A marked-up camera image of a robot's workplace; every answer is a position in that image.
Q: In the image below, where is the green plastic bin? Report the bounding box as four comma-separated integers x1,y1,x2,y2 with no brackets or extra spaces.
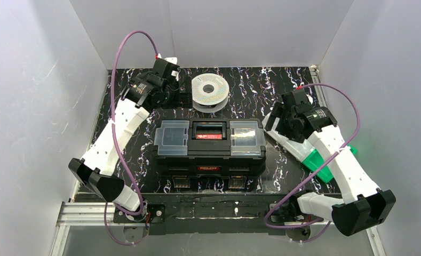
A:
301,144,358,183

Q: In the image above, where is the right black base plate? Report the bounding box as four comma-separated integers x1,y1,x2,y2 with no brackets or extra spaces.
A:
269,202,318,224

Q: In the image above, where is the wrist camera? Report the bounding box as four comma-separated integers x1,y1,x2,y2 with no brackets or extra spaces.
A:
281,89,313,114
152,57,179,83

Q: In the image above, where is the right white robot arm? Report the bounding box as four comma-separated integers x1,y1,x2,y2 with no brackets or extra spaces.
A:
264,101,396,236

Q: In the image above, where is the black plastic toolbox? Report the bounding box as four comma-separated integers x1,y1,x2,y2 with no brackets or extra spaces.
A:
153,118,266,179

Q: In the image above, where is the white filament spool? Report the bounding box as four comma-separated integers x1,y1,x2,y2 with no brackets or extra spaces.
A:
192,73,229,113

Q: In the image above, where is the purple cable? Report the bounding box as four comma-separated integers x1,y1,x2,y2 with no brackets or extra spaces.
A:
103,30,160,246
263,83,361,244

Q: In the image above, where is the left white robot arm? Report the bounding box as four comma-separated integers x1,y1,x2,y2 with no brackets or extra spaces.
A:
68,76,152,215

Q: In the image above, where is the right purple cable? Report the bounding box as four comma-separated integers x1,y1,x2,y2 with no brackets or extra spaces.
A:
263,83,361,244

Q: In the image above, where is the white plastic bin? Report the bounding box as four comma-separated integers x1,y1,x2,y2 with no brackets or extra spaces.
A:
262,113,314,162

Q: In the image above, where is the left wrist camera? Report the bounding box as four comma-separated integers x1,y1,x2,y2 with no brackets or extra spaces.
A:
152,57,179,83

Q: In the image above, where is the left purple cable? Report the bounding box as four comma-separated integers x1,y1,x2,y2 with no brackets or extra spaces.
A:
103,30,160,246

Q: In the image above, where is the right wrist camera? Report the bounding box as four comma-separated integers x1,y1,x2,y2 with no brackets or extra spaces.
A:
281,89,313,114

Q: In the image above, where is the aluminium frame rail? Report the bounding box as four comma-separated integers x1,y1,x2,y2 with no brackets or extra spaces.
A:
50,202,386,255

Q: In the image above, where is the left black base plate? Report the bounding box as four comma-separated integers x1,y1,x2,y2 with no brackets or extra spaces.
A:
113,203,166,225

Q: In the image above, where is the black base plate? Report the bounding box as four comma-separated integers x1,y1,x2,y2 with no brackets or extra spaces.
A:
269,202,318,224
113,203,166,225

